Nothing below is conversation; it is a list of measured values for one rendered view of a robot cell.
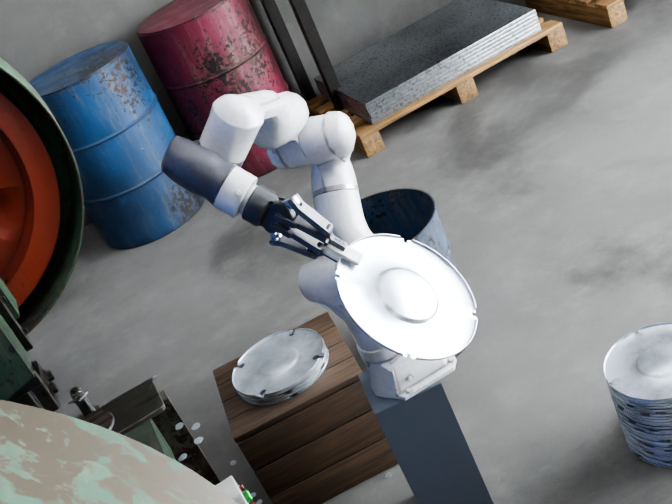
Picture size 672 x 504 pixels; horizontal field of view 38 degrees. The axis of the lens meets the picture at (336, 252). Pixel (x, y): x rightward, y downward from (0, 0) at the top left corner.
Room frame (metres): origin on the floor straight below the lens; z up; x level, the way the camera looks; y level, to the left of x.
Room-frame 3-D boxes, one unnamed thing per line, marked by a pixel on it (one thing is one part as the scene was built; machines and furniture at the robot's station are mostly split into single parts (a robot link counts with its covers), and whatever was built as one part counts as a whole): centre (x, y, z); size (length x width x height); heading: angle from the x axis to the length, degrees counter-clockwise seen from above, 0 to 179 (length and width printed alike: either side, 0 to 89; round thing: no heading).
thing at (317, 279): (2.01, 0.03, 0.71); 0.18 x 0.11 x 0.25; 65
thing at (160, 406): (1.86, 0.62, 0.72); 0.25 x 0.14 x 0.14; 101
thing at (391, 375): (1.99, -0.05, 0.52); 0.22 x 0.19 x 0.14; 91
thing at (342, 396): (2.40, 0.29, 0.18); 0.40 x 0.38 x 0.35; 94
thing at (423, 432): (1.99, -0.01, 0.23); 0.18 x 0.18 x 0.45; 1
